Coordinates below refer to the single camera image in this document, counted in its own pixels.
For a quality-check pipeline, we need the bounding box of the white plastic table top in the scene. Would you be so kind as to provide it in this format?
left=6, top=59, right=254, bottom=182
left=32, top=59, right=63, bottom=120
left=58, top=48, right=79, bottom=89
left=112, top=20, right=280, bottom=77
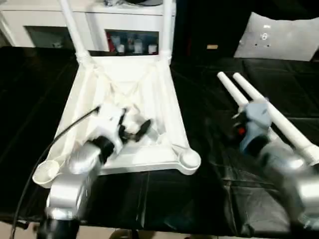
left=32, top=54, right=202, bottom=189

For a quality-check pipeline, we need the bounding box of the white plastic bag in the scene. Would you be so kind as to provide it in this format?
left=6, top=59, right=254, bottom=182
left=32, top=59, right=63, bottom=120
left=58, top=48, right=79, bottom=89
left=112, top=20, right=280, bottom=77
left=233, top=12, right=319, bottom=61

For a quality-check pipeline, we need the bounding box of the dark grey robot foot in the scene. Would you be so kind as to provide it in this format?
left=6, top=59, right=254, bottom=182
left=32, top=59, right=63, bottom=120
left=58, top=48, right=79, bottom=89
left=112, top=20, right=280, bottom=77
left=111, top=230, right=140, bottom=239

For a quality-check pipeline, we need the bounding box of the black box with yellow label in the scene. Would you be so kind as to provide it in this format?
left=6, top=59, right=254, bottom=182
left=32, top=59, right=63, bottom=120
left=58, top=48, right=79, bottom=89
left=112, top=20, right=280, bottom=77
left=174, top=0, right=252, bottom=59

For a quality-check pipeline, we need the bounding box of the white cabinet with glass doors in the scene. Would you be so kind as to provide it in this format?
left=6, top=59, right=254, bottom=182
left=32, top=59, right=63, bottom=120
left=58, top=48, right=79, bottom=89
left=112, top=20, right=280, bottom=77
left=0, top=0, right=176, bottom=55

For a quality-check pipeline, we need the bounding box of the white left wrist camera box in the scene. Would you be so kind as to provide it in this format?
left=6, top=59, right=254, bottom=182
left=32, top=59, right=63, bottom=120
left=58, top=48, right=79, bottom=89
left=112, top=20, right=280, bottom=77
left=95, top=105, right=127, bottom=150

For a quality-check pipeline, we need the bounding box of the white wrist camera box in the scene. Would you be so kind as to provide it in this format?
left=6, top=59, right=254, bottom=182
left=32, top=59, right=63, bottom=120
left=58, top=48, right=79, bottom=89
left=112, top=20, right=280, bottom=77
left=95, top=105, right=127, bottom=150
left=243, top=99, right=274, bottom=131

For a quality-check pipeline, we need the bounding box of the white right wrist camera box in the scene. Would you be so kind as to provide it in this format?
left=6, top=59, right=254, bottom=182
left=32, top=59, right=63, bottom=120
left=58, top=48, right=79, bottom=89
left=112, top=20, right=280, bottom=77
left=243, top=99, right=274, bottom=131

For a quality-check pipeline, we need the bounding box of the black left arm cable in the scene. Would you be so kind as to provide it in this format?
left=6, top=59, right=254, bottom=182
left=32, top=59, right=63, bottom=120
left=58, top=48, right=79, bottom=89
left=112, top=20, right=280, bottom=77
left=11, top=108, right=101, bottom=239

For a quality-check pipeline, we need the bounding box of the black bag with cables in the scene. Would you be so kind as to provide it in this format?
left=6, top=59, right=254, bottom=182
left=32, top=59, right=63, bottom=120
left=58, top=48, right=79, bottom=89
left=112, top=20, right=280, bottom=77
left=104, top=0, right=165, bottom=6

